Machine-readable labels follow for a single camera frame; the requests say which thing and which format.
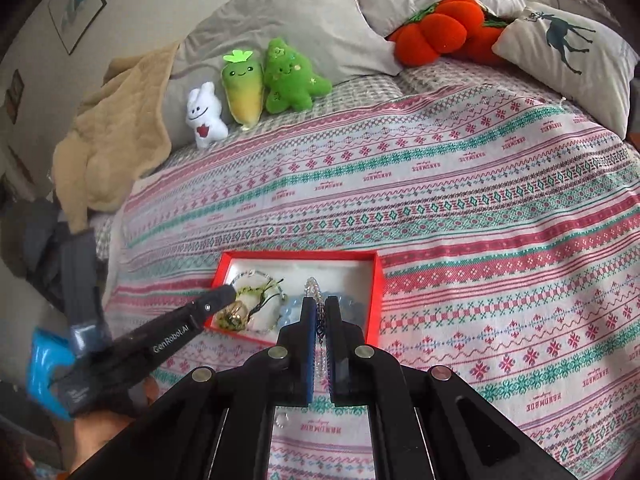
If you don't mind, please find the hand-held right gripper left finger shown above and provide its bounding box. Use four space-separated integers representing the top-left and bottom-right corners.
95 297 318 480

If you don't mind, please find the deer print pillow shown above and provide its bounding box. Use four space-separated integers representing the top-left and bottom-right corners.
492 2 640 138

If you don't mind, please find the green yellow carrot plush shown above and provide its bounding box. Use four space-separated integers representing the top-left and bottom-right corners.
221 50 264 126

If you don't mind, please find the grey pillow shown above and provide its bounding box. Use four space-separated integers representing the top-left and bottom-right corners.
165 0 403 106

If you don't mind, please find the thin clear bead bracelet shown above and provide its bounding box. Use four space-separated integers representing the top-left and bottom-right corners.
231 270 288 301

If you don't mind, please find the framed wall picture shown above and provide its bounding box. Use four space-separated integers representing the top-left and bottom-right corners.
47 0 107 56

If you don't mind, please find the white bunny plush toy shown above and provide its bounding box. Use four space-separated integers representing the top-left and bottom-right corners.
186 82 229 150

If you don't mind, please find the beige quilted blanket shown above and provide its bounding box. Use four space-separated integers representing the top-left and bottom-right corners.
52 42 181 233

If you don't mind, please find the silver bead chain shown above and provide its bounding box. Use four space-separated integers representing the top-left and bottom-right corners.
304 275 333 378

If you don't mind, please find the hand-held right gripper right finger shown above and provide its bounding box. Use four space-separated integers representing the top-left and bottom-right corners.
327 297 566 480

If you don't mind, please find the green bead bracelet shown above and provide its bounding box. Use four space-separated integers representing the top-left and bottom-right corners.
235 282 288 334

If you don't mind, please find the orange plush toy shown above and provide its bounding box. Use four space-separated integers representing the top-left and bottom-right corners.
387 0 508 67

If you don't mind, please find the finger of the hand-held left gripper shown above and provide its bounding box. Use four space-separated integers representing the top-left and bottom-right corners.
186 284 239 333

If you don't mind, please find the small wall frame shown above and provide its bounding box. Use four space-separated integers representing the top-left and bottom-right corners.
5 69 25 123

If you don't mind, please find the gold ring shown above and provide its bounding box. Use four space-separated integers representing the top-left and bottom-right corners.
215 300 251 333

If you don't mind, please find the patterned red green bedspread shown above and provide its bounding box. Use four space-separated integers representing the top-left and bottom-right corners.
107 55 640 480

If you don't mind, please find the person's left hand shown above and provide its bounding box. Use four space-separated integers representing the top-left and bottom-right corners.
72 377 161 461

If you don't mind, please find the blue bead bracelet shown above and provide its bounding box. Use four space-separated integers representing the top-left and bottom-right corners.
282 290 363 332

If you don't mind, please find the dark grey clothing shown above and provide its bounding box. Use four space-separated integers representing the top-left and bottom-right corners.
22 197 113 356

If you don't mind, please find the red jewelry box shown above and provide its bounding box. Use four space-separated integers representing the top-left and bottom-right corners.
202 250 386 348

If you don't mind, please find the green tree plush toy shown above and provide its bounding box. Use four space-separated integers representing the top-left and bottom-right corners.
262 39 333 114

